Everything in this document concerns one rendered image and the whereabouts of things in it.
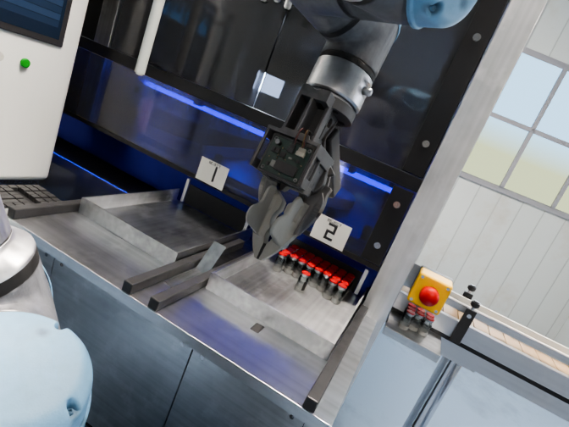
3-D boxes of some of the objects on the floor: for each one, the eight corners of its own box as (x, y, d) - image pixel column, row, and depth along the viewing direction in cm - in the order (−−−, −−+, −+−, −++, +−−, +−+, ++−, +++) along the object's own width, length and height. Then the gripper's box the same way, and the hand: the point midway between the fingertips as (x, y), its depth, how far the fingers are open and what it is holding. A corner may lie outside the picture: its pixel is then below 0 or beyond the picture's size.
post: (243, 549, 122) (660, -304, 69) (260, 562, 120) (700, -302, 67) (233, 569, 116) (681, -349, 63) (251, 584, 114) (726, -347, 61)
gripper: (284, 74, 47) (204, 236, 47) (354, 96, 44) (267, 273, 44) (306, 105, 55) (238, 245, 55) (367, 126, 52) (294, 276, 51)
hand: (264, 250), depth 52 cm, fingers closed
